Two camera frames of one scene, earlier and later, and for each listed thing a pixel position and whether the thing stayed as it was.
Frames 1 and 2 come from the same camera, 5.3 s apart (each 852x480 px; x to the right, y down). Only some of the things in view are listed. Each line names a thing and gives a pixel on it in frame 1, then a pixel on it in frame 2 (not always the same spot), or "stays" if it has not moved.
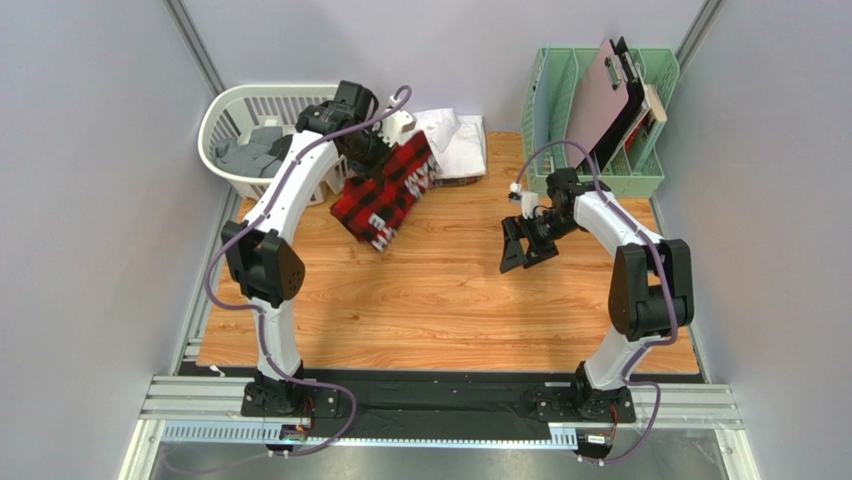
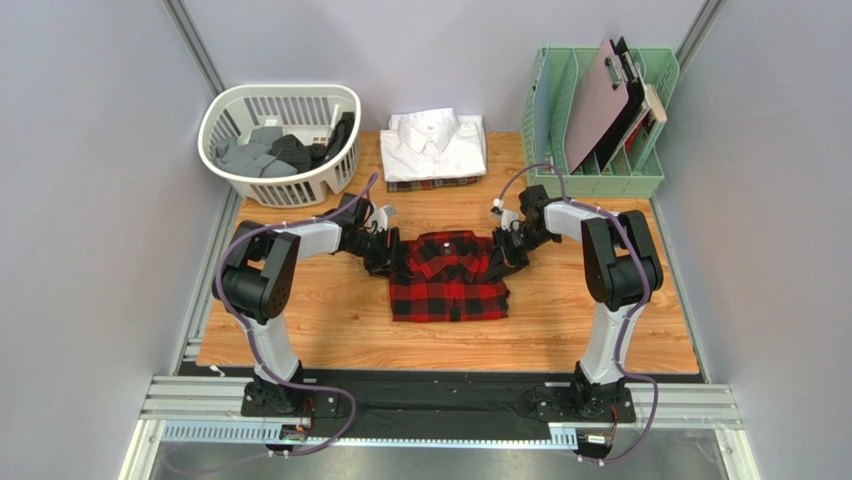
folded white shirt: x=458 y=142 stays
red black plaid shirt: x=373 y=210 -> x=447 y=281
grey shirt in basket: x=253 y=158 stays
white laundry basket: x=235 y=111 stays
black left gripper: x=375 y=168 -> x=390 y=260
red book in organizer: x=641 y=129 stays
